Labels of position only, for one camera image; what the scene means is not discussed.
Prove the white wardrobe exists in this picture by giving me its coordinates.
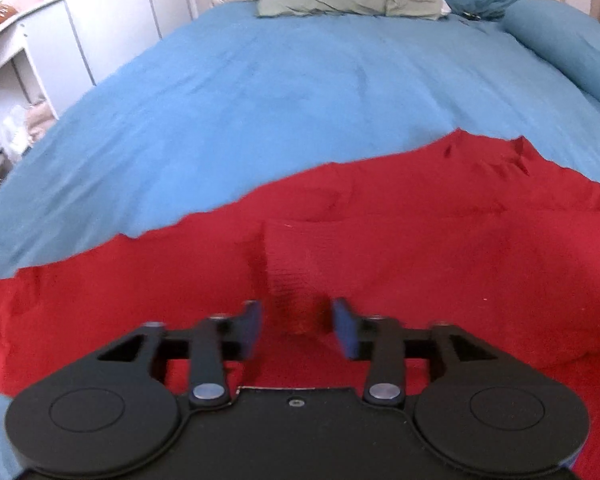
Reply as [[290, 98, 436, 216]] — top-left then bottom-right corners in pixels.
[[65, 0, 195, 84]]

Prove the white shelf unit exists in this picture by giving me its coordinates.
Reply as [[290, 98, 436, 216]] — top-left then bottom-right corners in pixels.
[[0, 0, 94, 184]]

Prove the red knit sweater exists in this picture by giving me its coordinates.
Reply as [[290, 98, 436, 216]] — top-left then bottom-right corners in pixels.
[[0, 130, 600, 479]]

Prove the small dark object on bed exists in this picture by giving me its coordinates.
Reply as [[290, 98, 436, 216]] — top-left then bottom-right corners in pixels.
[[462, 11, 482, 21]]

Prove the rolled blue duvet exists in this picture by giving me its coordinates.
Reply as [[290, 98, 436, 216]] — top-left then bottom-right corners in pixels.
[[502, 0, 600, 102]]

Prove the blue bed sheet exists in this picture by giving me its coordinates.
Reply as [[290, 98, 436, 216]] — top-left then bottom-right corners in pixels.
[[0, 2, 600, 479]]

